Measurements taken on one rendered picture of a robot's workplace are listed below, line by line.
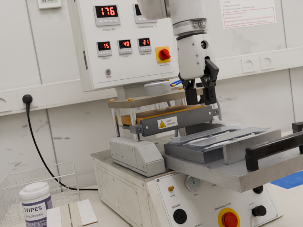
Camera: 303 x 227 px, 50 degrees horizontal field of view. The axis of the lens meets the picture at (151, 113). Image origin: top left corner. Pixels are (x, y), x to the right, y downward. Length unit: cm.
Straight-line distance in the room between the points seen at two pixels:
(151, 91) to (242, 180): 47
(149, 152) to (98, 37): 45
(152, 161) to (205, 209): 17
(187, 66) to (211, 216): 36
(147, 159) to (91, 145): 69
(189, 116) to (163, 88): 12
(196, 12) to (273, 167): 38
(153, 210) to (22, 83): 86
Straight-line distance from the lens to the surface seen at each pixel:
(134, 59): 111
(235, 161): 66
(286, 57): 175
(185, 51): 79
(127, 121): 98
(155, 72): 113
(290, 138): 66
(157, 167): 78
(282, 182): 119
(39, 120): 143
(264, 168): 62
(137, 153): 80
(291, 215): 96
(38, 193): 102
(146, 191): 79
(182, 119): 91
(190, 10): 78
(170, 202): 78
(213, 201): 83
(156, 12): 80
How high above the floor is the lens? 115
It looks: 5 degrees down
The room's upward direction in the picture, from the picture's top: 9 degrees counter-clockwise
